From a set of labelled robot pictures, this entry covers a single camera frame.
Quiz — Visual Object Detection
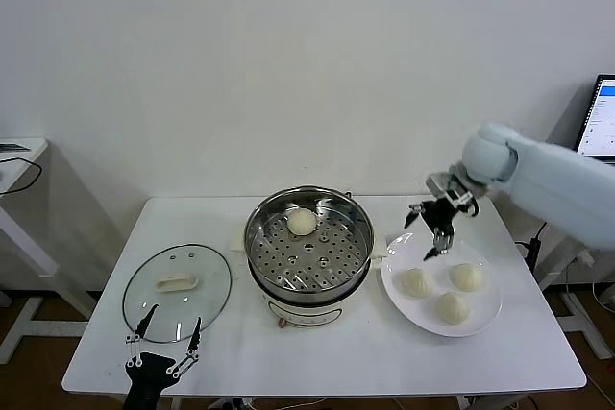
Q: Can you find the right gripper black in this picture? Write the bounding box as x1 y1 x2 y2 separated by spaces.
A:
403 196 465 263

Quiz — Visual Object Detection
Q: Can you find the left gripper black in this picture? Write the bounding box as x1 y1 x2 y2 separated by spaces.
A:
123 302 202 410

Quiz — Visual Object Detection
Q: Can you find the glass lid with white handle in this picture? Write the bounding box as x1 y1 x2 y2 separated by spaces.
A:
122 243 234 344

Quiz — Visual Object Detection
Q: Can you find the white steamed baozi bun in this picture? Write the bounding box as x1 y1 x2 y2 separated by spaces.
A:
435 292 472 326
286 206 317 237
401 268 435 299
449 263 483 293

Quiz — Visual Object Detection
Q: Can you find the stainless steel steamer basket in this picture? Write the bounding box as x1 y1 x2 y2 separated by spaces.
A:
243 186 375 294

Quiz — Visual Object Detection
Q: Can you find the white round plate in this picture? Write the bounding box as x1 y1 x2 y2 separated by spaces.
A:
381 231 504 338

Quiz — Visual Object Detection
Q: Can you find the white side table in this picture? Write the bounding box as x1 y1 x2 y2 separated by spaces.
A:
0 136 100 364
536 220 615 361

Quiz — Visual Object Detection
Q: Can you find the grey open laptop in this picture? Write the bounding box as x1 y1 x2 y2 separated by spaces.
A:
574 73 615 164

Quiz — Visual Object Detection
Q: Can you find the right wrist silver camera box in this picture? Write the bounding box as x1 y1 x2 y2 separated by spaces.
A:
426 171 478 213

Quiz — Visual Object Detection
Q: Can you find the thin black cable loop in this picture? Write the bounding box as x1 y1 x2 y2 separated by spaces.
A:
0 156 44 196

